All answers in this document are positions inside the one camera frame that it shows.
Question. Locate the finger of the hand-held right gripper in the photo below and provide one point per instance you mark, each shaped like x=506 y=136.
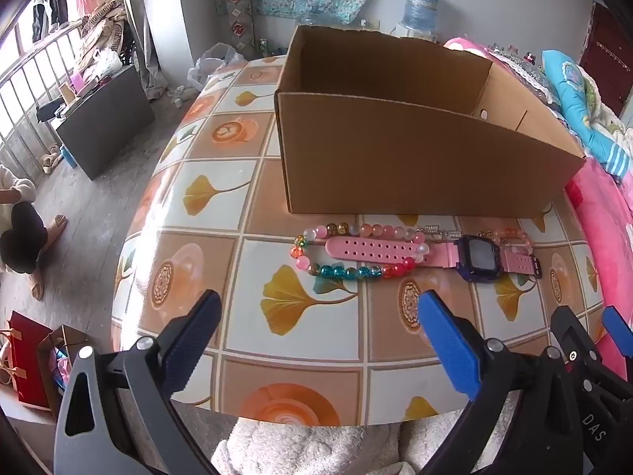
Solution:
x=618 y=326
x=576 y=341

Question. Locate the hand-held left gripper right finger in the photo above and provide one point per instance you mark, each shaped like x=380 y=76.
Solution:
x=447 y=346

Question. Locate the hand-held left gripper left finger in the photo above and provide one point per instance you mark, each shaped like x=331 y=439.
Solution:
x=193 y=341

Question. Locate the brown cardboard box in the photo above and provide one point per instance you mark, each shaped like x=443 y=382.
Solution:
x=395 y=158

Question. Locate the brown gift bag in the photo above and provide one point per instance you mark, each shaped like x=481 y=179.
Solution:
x=54 y=351

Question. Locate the red gift bag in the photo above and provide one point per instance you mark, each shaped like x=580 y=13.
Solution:
x=29 y=361

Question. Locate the white fluffy garment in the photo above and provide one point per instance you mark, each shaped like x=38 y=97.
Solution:
x=316 y=450

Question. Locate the pair of sandals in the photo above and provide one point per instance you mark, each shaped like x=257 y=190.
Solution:
x=51 y=158

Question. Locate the black cabinet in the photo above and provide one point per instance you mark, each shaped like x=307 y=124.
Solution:
x=109 y=123

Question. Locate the blue quilt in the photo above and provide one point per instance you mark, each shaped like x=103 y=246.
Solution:
x=568 y=89

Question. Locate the lace trimmed patterned pillow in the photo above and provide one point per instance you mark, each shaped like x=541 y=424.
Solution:
x=524 y=76

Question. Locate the dark red door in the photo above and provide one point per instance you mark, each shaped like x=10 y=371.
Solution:
x=606 y=49

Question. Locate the white plastic bag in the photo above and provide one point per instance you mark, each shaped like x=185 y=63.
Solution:
x=212 y=62

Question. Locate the metal window railing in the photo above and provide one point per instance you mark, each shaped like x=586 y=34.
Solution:
x=29 y=89

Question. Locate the green can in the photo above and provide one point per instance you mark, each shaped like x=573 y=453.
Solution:
x=265 y=48

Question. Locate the grey curtain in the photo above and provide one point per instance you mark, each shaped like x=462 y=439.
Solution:
x=143 y=34

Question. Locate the pile of woven bags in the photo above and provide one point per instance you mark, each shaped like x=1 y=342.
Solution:
x=106 y=34

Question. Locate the grey patterned cushion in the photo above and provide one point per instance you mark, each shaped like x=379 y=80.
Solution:
x=237 y=15

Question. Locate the blue water jug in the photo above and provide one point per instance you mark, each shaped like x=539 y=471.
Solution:
x=420 y=7

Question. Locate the clear plastic bottle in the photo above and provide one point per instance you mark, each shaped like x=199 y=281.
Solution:
x=312 y=15

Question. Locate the dark hanging clothes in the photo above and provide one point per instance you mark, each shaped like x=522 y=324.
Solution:
x=49 y=5

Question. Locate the white wall socket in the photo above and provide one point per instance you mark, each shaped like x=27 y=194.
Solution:
x=370 y=24

